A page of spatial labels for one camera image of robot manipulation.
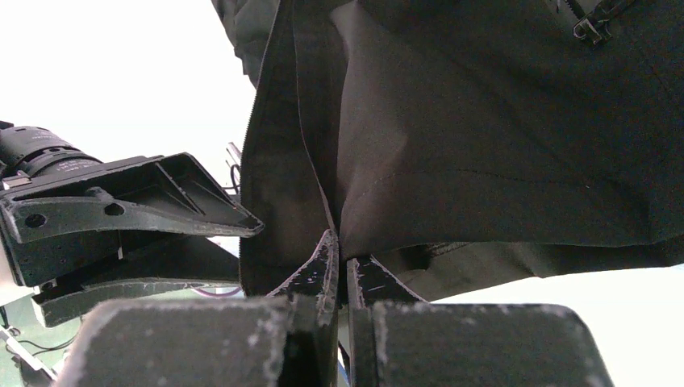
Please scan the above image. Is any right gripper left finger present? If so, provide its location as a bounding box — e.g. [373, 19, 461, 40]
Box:
[269, 230, 340, 386]

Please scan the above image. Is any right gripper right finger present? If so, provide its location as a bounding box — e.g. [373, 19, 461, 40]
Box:
[346, 256, 423, 386]

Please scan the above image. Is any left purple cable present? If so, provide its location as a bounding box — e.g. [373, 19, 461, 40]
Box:
[192, 285, 244, 299]

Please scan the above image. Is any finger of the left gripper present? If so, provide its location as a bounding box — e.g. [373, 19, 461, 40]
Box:
[1, 153, 264, 287]
[31, 236, 240, 328]

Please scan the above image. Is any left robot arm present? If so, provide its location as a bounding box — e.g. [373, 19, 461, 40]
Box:
[1, 123, 264, 327]

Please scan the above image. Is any black jacket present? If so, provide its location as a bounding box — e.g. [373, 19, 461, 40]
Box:
[213, 1, 683, 301]

